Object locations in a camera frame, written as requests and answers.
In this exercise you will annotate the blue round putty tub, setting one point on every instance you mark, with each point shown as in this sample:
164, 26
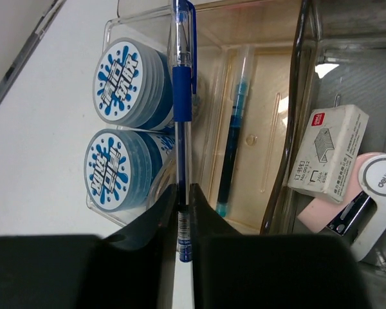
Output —
132, 87
121, 165

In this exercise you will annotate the clear three-compartment desk organizer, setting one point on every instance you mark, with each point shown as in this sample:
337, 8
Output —
289, 117

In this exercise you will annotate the blue capped dark pen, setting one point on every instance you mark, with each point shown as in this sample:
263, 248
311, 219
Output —
244, 74

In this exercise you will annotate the blue grip gel pen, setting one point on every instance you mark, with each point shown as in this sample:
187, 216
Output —
184, 87

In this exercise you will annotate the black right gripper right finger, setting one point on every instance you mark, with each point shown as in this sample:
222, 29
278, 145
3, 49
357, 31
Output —
233, 270

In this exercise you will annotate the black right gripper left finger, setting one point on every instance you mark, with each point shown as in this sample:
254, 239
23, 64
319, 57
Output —
132, 268

